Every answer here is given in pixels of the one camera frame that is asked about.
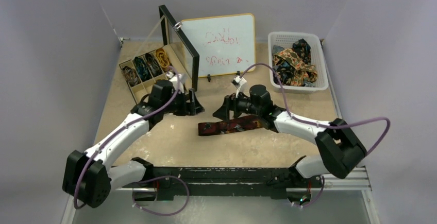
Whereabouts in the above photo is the dark blue patterned tie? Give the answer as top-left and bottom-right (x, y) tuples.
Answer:
(292, 39), (311, 64)

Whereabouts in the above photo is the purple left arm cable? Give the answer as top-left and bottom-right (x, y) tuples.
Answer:
(73, 66), (183, 210)

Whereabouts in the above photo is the white plastic basket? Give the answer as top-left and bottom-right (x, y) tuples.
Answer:
(268, 31), (329, 94)

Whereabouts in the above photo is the beige compartment tie box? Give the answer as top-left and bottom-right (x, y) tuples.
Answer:
(119, 42), (194, 103)

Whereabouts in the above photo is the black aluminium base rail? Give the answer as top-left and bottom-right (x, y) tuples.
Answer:
(112, 166), (371, 204)

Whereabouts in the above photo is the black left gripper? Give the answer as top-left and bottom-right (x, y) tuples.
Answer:
(161, 89), (203, 116)

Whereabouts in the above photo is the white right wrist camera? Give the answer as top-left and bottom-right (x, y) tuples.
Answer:
(231, 75), (247, 98)

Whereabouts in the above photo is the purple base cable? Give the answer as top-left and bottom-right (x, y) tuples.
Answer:
(131, 176), (190, 217)

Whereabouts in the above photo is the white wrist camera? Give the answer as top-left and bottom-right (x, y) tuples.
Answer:
(231, 75), (247, 98)
(165, 71), (188, 93)

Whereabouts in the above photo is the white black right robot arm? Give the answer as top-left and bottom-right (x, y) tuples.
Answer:
(213, 84), (367, 186)

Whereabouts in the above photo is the orange floral tie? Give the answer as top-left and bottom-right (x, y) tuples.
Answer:
(273, 48), (318, 87)

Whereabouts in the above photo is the rolled blue tie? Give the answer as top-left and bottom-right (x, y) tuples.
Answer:
(133, 57), (152, 82)

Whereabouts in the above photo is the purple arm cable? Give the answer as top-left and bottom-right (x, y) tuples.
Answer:
(239, 63), (391, 157)
(73, 66), (183, 210)

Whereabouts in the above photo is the rolled grey tie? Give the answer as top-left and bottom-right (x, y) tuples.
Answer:
(145, 53), (162, 77)

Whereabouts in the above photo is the dark red patterned tie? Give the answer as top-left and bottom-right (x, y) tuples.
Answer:
(198, 115), (267, 136)

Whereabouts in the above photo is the rolled brown striped tie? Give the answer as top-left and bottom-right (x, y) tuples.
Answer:
(122, 66), (140, 87)

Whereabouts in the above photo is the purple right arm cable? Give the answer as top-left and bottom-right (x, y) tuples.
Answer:
(239, 63), (391, 157)

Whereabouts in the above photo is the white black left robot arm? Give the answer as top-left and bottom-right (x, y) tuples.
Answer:
(62, 78), (204, 209)

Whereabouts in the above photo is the yellow framed whiteboard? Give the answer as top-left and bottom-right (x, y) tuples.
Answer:
(181, 13), (256, 77)

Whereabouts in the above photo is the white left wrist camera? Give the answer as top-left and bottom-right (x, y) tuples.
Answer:
(165, 71), (188, 93)

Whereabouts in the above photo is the rolled yellow tie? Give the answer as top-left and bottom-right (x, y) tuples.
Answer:
(154, 48), (172, 72)

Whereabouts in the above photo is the black tie box lid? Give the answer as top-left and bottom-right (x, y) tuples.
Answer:
(158, 5), (200, 91)

